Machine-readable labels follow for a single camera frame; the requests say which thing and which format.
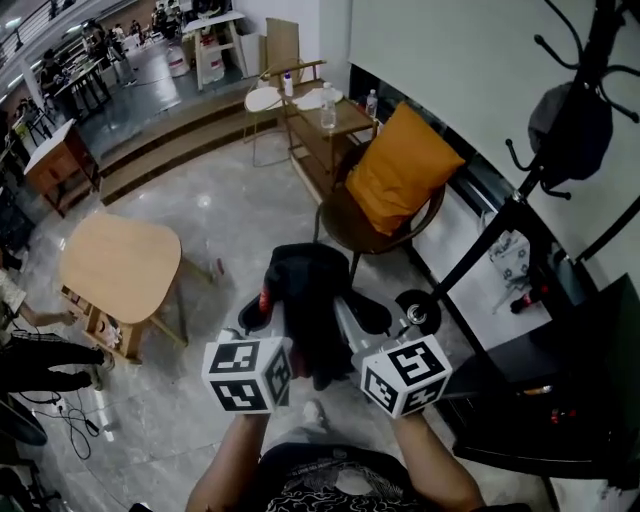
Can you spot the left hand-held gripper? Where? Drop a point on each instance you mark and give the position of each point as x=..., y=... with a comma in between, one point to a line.
x=235, y=372

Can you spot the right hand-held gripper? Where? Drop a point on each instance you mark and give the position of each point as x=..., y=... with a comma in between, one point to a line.
x=405, y=375

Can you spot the black clothing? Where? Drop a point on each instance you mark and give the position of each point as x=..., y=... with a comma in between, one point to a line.
x=312, y=300

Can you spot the black metal coat rack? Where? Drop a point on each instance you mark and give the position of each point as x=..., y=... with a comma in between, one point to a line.
x=492, y=227

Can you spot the person's left forearm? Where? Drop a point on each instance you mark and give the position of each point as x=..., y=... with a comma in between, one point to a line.
x=230, y=465

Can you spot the person's right forearm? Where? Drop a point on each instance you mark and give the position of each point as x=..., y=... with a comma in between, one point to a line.
x=435, y=460

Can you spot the person's shoe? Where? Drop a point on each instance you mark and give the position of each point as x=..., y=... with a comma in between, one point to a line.
x=314, y=414

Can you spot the person's black printed shirt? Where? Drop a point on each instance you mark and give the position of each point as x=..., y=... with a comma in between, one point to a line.
x=325, y=480

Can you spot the black side table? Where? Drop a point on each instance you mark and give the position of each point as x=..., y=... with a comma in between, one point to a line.
x=560, y=380

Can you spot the light wooden low table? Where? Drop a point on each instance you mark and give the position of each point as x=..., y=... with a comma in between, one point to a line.
x=117, y=265

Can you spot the white floral plastic bag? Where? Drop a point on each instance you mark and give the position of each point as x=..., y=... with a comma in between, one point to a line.
x=510, y=255

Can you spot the dark brown round chair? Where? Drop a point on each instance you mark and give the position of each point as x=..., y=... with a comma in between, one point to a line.
x=345, y=220

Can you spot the orange cushion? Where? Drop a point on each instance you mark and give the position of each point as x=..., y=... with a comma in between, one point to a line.
x=400, y=167

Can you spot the wooden shelf cart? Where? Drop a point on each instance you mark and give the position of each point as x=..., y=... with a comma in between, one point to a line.
x=335, y=137

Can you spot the clear plastic water bottle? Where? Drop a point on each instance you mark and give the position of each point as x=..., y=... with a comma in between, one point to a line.
x=328, y=107
x=371, y=103

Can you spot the wooden cabinet with white top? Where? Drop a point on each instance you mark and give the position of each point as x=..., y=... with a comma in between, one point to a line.
x=57, y=162

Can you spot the dark grey hat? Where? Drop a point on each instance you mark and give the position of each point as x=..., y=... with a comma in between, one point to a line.
x=567, y=132

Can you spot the white bottle with blue cap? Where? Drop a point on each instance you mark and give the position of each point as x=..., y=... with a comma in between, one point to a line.
x=288, y=85

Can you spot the large water jug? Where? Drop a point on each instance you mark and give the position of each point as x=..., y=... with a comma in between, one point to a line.
x=212, y=62
x=177, y=60

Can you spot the cardboard sheet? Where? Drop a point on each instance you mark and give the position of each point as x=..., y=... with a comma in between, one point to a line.
x=282, y=45

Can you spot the white tall table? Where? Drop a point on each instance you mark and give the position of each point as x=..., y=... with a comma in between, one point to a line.
x=212, y=22

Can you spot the gold frame white seat chair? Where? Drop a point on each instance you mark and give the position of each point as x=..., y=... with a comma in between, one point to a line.
x=262, y=100

